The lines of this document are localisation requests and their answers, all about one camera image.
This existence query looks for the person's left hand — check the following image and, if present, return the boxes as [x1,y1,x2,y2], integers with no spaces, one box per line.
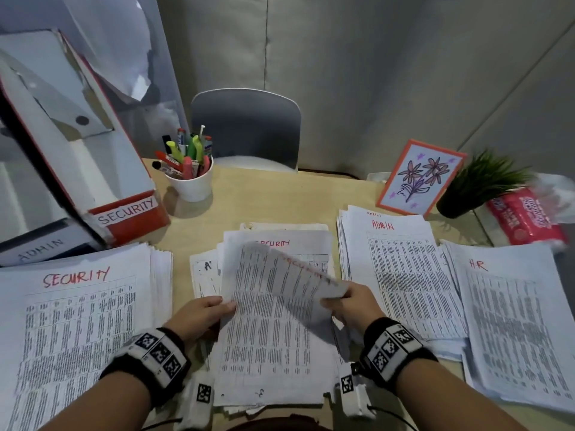
[164,296,238,348]

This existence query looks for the person's right hand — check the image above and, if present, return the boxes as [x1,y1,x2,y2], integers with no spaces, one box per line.
[319,282,387,336]

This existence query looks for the admin paper pile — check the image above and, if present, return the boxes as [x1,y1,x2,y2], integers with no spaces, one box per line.
[337,205,470,360]

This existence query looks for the paper sheet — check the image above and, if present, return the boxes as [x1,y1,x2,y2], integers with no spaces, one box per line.
[211,241,351,407]

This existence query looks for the unsorted paper pile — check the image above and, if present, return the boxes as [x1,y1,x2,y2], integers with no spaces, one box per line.
[188,221,356,416]

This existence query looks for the security paper pile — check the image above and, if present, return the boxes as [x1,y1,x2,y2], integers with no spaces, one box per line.
[0,242,174,431]

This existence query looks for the HR paper pile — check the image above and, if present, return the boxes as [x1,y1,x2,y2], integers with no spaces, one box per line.
[440,239,575,414]

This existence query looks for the red security file box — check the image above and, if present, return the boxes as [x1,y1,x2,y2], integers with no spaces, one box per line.
[0,29,171,247]

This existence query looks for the black admin file box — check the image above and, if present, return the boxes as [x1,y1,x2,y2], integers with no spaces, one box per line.
[0,125,107,268]

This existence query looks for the person's right forearm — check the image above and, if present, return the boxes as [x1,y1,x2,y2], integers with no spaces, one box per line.
[395,359,531,431]

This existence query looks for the person's left forearm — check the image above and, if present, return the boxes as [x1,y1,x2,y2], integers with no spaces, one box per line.
[38,372,152,431]

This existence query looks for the person's dark shirt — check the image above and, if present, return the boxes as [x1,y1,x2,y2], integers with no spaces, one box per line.
[226,415,333,431]

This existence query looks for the black left wristband with markers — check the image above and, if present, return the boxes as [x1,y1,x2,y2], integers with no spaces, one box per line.
[99,327,192,407]

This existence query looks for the white pen cup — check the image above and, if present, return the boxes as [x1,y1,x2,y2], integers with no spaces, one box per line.
[164,156,214,204]

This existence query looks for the green plant in black pot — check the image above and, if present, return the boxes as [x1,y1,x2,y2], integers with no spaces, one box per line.
[435,149,533,219]

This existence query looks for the orange framed flower drawing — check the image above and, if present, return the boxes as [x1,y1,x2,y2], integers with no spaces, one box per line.
[376,138,468,219]

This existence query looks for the bunch of coloured markers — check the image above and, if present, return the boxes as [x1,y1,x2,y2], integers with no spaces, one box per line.
[152,125,213,180]

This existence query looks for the red white paper towel pack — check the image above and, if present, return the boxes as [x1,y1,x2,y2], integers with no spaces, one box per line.
[476,187,569,247]

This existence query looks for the grey chair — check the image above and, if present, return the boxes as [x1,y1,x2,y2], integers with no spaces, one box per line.
[190,88,302,174]

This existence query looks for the clear plastic bag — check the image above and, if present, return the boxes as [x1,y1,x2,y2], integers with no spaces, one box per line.
[534,172,575,211]

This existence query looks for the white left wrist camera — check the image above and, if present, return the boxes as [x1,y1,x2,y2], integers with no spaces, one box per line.
[177,370,216,429]

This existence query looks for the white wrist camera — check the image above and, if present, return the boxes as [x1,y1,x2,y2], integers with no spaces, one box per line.
[177,370,216,429]
[337,362,377,420]

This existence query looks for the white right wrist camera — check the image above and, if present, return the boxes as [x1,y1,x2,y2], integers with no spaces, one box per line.
[337,362,377,420]

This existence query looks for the black left camera cable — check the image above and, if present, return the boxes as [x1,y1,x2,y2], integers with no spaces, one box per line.
[141,418,183,431]

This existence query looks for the black camera cable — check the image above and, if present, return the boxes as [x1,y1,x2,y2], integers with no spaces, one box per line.
[141,418,183,431]
[368,406,419,431]

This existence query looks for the black right camera cable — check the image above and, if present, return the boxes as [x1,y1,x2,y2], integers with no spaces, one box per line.
[368,406,419,431]

